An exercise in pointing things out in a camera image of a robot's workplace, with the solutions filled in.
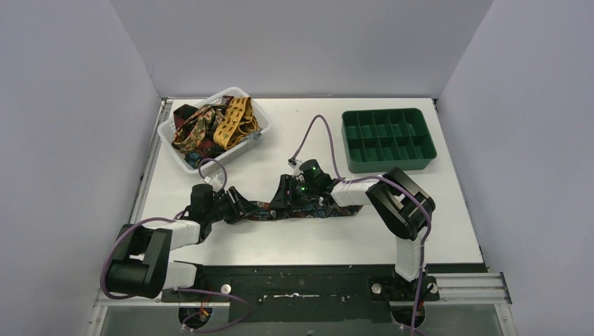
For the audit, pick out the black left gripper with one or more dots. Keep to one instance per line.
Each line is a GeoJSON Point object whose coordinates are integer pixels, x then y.
{"type": "Point", "coordinates": [234, 201]}

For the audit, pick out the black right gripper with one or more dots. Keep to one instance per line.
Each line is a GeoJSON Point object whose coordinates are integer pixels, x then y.
{"type": "Point", "coordinates": [284, 197]}

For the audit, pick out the dark blue floral tie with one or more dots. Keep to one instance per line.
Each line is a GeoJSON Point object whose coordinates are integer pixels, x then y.
{"type": "Point", "coordinates": [317, 210]}

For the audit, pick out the white plastic basket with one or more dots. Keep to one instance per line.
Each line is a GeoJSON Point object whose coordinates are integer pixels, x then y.
{"type": "Point", "coordinates": [196, 161]}

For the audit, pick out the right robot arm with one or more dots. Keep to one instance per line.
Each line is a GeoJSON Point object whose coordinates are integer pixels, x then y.
{"type": "Point", "coordinates": [402, 205]}

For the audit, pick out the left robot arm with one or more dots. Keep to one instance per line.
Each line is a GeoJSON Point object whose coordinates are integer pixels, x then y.
{"type": "Point", "coordinates": [139, 263]}

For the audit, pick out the yellow patterned tie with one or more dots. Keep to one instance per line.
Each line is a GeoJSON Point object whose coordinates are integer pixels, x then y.
{"type": "Point", "coordinates": [239, 122]}

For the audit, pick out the brown paisley tie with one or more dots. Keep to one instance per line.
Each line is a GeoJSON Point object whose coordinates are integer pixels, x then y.
{"type": "Point", "coordinates": [192, 134]}

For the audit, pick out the dark red tie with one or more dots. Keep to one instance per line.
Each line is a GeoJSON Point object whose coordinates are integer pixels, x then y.
{"type": "Point", "coordinates": [183, 114]}

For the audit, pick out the green compartment tray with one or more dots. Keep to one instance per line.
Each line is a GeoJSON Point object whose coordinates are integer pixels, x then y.
{"type": "Point", "coordinates": [381, 139]}

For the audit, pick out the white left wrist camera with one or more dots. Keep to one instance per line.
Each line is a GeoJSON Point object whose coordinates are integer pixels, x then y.
{"type": "Point", "coordinates": [216, 180]}

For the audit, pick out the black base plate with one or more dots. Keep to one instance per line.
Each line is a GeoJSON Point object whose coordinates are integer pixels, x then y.
{"type": "Point", "coordinates": [307, 293]}

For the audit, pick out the aluminium frame rail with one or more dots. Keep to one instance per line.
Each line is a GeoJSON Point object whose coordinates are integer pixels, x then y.
{"type": "Point", "coordinates": [454, 289]}

